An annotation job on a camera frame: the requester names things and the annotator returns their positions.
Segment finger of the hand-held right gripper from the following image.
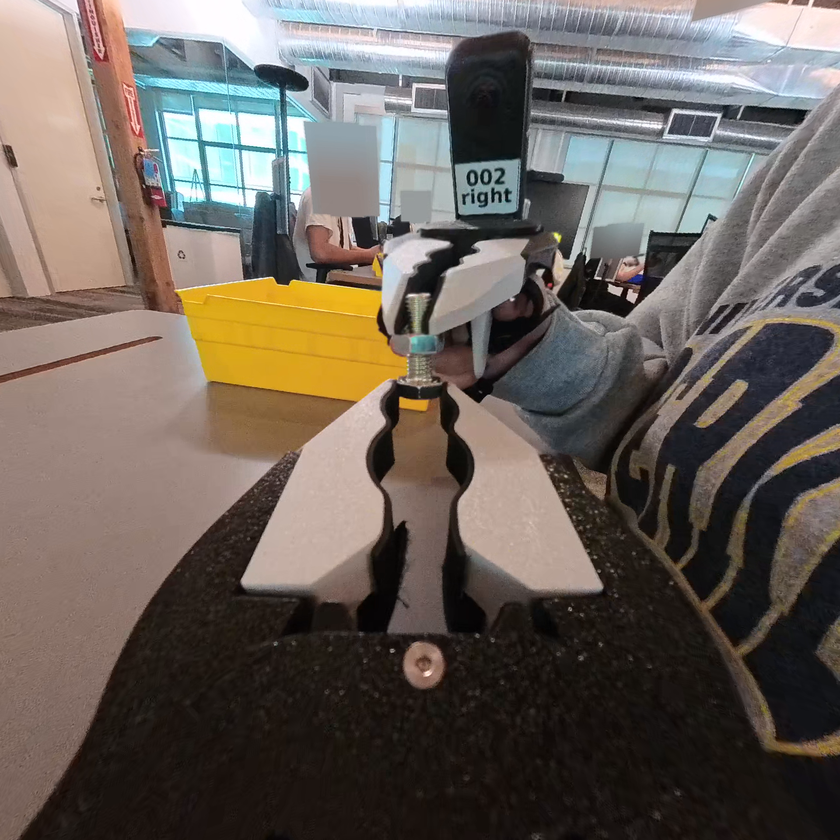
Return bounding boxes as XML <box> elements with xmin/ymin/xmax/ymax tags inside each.
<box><xmin>378</xmin><ymin>236</ymin><xmax>455</xmax><ymax>338</ymax></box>
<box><xmin>428</xmin><ymin>236</ymin><xmax>531</xmax><ymax>336</ymax></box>

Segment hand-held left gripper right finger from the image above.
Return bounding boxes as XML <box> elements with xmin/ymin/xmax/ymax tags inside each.
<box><xmin>445</xmin><ymin>382</ymin><xmax>605</xmax><ymax>622</ymax></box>

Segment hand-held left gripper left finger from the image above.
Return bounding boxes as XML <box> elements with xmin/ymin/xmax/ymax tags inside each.
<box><xmin>240</xmin><ymin>379</ymin><xmax>403</xmax><ymax>621</ymax></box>

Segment silver hex nut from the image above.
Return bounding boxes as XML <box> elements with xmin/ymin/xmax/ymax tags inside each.
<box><xmin>388</xmin><ymin>333</ymin><xmax>449</xmax><ymax>357</ymax></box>

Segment silver bolt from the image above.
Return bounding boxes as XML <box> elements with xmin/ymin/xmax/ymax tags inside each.
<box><xmin>395</xmin><ymin>293</ymin><xmax>446</xmax><ymax>401</ymax></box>

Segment person's right forearm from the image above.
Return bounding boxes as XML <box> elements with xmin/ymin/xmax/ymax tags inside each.
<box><xmin>489</xmin><ymin>305</ymin><xmax>670</xmax><ymax>470</ymax></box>

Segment person's right hand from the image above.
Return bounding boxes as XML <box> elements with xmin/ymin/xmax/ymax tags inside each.
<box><xmin>445</xmin><ymin>273</ymin><xmax>560</xmax><ymax>391</ymax></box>

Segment black monitor screen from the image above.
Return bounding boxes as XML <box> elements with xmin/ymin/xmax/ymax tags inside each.
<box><xmin>525</xmin><ymin>172</ymin><xmax>592</xmax><ymax>263</ymax></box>

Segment black jacket on chair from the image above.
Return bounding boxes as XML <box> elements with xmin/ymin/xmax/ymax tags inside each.
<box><xmin>251</xmin><ymin>192</ymin><xmax>303</xmax><ymax>284</ymax></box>

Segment yellow plastic bin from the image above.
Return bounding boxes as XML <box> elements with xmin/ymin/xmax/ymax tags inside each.
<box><xmin>176</xmin><ymin>277</ymin><xmax>432</xmax><ymax>413</ymax></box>

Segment white recycling cabinet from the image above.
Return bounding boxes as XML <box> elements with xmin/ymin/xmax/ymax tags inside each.
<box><xmin>161</xmin><ymin>220</ymin><xmax>245</xmax><ymax>291</ymax></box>

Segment black floor lamp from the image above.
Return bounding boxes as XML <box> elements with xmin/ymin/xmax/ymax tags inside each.
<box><xmin>255</xmin><ymin>63</ymin><xmax>309</xmax><ymax>237</ymax></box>

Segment person's grey printed sweatshirt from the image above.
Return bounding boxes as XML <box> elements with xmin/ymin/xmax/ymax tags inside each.
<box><xmin>607</xmin><ymin>85</ymin><xmax>840</xmax><ymax>762</ymax></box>

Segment red fire extinguisher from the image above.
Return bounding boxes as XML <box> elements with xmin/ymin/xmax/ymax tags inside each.
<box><xmin>134</xmin><ymin>147</ymin><xmax>166</xmax><ymax>208</ymax></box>

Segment white door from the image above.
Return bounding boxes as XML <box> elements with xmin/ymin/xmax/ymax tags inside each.
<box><xmin>0</xmin><ymin>0</ymin><xmax>130</xmax><ymax>298</ymax></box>

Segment silver ceiling duct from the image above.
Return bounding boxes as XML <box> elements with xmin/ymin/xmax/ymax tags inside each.
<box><xmin>279</xmin><ymin>20</ymin><xmax>840</xmax><ymax>109</ymax></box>
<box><xmin>384</xmin><ymin>92</ymin><xmax>795</xmax><ymax>147</ymax></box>
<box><xmin>244</xmin><ymin>0</ymin><xmax>697</xmax><ymax>22</ymax></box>

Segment wooden post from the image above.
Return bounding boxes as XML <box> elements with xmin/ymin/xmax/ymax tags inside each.
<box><xmin>77</xmin><ymin>0</ymin><xmax>181</xmax><ymax>315</ymax></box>

